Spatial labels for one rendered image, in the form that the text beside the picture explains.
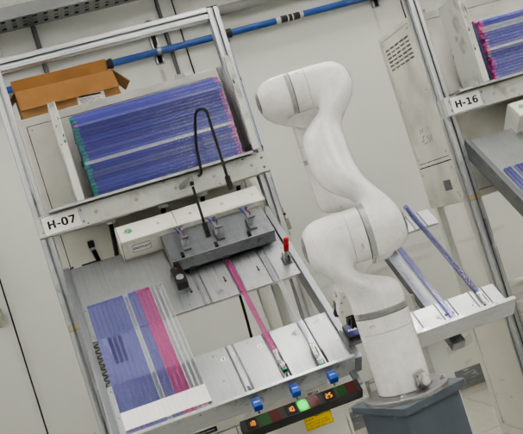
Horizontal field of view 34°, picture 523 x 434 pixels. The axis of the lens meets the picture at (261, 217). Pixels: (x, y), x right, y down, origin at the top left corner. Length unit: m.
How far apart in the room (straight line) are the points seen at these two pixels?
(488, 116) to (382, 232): 1.55
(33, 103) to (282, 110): 1.31
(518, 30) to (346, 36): 1.57
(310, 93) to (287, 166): 2.40
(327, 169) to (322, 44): 2.70
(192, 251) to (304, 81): 0.85
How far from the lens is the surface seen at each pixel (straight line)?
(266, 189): 2.85
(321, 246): 1.82
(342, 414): 2.72
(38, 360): 4.24
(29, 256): 4.23
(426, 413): 1.86
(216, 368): 2.40
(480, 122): 3.30
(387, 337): 1.85
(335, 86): 1.99
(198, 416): 2.30
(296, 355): 2.41
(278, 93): 2.00
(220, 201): 2.79
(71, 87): 3.13
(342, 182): 1.89
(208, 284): 2.63
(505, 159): 3.05
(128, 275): 2.71
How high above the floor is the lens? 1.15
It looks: level
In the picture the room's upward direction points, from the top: 17 degrees counter-clockwise
